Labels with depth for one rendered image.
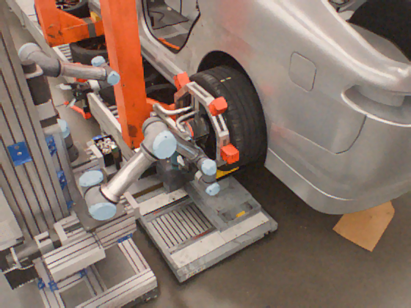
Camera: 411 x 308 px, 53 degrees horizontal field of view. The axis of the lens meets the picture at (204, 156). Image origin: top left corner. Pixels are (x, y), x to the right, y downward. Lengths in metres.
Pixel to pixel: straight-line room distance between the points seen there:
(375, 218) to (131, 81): 2.08
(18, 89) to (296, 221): 2.19
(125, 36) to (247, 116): 0.86
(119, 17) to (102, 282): 1.56
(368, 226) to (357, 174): 1.35
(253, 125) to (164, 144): 0.77
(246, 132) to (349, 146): 0.69
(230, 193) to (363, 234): 1.03
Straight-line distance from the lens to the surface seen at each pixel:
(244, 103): 2.41
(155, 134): 1.83
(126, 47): 2.59
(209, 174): 2.12
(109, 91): 3.88
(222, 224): 2.96
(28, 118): 1.94
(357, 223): 3.35
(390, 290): 3.08
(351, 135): 1.92
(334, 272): 3.03
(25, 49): 2.37
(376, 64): 1.80
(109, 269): 2.73
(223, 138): 2.39
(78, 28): 4.61
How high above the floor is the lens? 2.42
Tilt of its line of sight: 41 degrees down
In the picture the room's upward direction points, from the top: straight up
